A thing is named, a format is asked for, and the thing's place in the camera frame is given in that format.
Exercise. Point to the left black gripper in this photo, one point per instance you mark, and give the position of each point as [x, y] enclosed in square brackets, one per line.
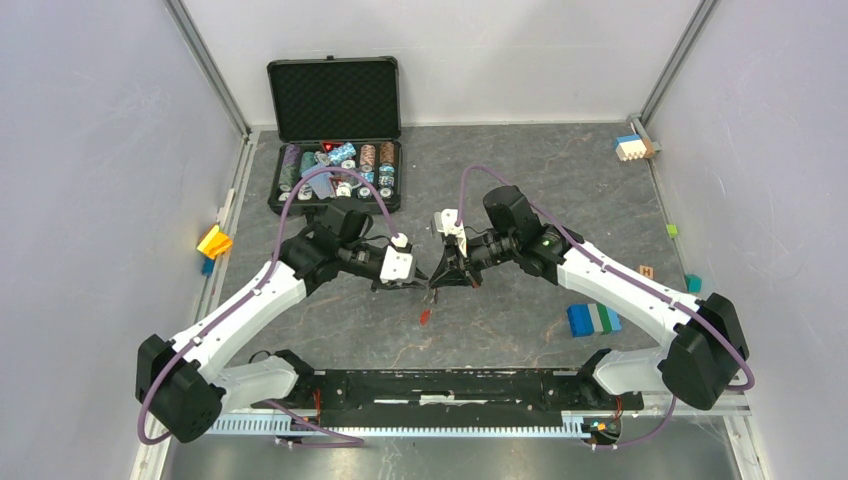
[393, 285]

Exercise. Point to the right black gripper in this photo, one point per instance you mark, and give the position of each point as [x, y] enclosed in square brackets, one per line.
[455, 277]

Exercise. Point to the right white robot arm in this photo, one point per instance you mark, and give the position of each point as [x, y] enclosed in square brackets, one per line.
[700, 342]

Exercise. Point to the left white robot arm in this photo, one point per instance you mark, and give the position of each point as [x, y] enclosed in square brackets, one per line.
[185, 382]

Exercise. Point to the blue green white brick block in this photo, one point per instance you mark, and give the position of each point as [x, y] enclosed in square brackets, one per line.
[593, 319]

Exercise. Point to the black poker chip case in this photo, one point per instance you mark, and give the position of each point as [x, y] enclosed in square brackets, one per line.
[353, 100]

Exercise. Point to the wooden letter H cube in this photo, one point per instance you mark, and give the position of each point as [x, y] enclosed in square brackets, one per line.
[646, 271]

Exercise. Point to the yellow orange toy block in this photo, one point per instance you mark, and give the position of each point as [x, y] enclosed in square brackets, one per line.
[214, 243]

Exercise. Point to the white blue brown brick block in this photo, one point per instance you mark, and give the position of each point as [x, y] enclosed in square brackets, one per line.
[635, 147]

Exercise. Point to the small teal cube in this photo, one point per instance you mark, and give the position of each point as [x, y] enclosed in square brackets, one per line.
[693, 283]

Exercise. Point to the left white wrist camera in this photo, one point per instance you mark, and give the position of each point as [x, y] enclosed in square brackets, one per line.
[398, 262]

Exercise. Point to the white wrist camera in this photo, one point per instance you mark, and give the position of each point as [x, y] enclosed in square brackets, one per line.
[398, 262]
[450, 228]

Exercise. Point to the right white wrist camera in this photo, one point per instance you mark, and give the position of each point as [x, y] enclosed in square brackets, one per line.
[450, 228]

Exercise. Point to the white slotted cable duct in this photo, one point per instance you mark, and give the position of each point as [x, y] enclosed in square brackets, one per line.
[279, 424]

